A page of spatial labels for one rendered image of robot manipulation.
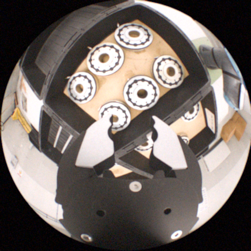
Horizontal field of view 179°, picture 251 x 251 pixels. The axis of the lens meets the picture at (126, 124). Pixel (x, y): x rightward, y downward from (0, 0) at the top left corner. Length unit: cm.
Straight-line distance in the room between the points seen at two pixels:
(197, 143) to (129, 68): 44
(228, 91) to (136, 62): 38
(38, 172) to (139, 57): 339
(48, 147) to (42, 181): 272
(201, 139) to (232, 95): 29
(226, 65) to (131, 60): 38
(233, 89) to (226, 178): 304
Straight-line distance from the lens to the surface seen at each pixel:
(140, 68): 27
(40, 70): 47
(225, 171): 332
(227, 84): 43
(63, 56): 23
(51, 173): 335
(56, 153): 65
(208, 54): 49
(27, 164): 344
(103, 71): 25
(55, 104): 30
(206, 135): 51
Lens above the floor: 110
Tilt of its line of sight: 55 degrees down
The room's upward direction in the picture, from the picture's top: 179 degrees counter-clockwise
